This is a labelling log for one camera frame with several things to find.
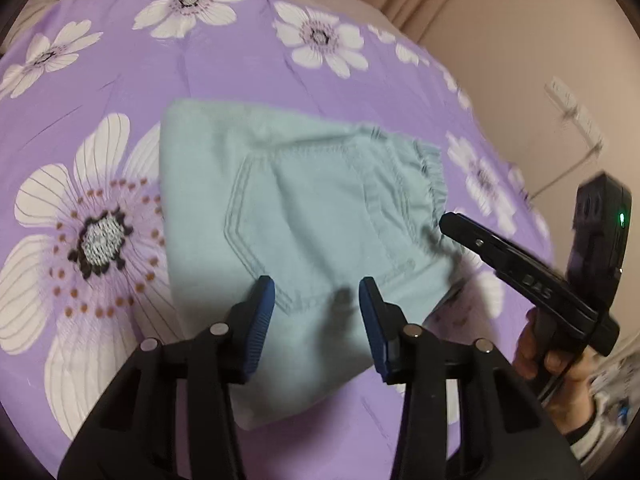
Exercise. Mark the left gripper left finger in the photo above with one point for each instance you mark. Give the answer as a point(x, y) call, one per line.
point(225, 354)

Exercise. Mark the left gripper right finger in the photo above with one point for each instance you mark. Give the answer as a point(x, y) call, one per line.
point(408, 354)

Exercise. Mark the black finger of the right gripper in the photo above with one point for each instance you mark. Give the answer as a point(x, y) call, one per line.
point(514, 265)

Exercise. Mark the light blue denim pants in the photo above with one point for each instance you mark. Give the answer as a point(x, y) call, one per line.
point(249, 190)

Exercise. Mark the person's right hand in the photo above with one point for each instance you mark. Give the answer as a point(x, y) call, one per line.
point(571, 406)

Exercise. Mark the purple floral bed sheet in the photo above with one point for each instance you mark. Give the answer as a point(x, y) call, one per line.
point(158, 155)

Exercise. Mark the white wall power strip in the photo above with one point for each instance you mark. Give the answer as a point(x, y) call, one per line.
point(576, 113)

